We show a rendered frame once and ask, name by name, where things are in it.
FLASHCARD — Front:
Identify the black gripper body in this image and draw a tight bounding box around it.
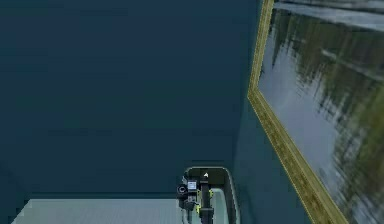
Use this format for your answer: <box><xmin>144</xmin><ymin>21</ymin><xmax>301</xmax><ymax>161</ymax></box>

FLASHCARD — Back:
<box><xmin>176</xmin><ymin>175</ymin><xmax>196</xmax><ymax>212</ymax></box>

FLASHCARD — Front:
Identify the black rimmed rounded basin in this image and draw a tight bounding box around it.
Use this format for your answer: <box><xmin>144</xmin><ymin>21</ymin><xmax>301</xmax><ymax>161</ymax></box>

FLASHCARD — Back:
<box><xmin>183</xmin><ymin>166</ymin><xmax>242</xmax><ymax>224</ymax></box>

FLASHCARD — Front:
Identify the gold framed landscape picture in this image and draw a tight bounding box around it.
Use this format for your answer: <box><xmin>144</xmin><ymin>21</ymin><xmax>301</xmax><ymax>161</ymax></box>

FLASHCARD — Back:
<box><xmin>246</xmin><ymin>0</ymin><xmax>384</xmax><ymax>224</ymax></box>

